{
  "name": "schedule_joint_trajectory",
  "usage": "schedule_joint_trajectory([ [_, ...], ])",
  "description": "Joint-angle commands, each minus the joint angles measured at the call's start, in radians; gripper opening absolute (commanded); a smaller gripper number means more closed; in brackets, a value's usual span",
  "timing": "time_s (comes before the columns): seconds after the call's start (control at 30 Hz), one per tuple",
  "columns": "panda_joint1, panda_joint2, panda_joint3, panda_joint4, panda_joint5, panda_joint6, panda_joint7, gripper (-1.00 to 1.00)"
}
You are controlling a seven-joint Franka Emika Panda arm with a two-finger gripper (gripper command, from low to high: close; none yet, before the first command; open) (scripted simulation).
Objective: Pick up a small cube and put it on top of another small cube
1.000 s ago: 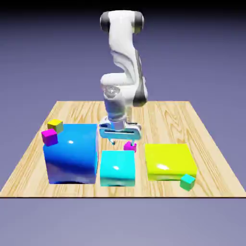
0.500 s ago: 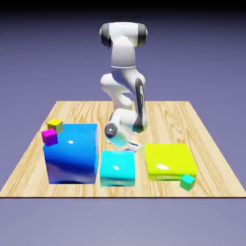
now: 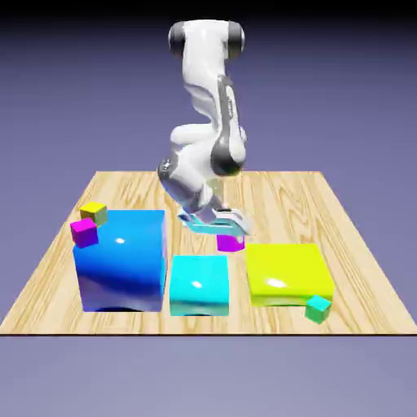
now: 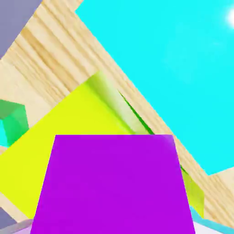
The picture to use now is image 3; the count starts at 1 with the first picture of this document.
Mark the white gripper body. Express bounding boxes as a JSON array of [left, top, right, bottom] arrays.
[[178, 207, 254, 237]]

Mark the small magenta cube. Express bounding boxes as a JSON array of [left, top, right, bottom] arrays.
[[216, 233, 246, 253], [70, 217, 99, 249]]

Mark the small yellow cube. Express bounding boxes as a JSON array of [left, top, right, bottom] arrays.
[[79, 201, 109, 228]]

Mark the small green cube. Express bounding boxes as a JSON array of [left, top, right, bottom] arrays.
[[305, 294, 332, 325]]

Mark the large cyan box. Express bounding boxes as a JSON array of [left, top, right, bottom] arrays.
[[169, 254, 230, 317]]

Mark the large yellow box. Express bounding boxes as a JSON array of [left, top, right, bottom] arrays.
[[245, 243, 335, 308]]

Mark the large blue box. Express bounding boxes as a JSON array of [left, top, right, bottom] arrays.
[[72, 208, 168, 314]]

